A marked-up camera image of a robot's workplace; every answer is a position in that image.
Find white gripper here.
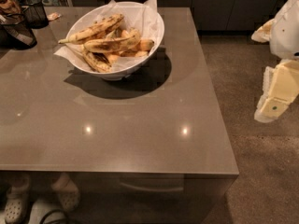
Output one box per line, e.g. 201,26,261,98
251,0,299,123

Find spotted banana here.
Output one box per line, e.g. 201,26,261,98
58,14,124,45
83,28,141,53

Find small orange banana pieces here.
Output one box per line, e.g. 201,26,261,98
105,29,154,64

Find white bowl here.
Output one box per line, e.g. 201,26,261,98
55,1,164,81

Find lower left dark banana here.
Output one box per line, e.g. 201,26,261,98
82,49,111,73

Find white paper liner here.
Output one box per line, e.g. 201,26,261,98
56,0,164,80

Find small sachet on table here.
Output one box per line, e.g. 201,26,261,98
47,12,61,21

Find black mesh pen cup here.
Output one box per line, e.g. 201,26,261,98
20,0,49,29

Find white clog right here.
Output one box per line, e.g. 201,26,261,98
51,173,80,212

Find black mesh tray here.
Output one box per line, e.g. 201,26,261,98
0,14,37,49

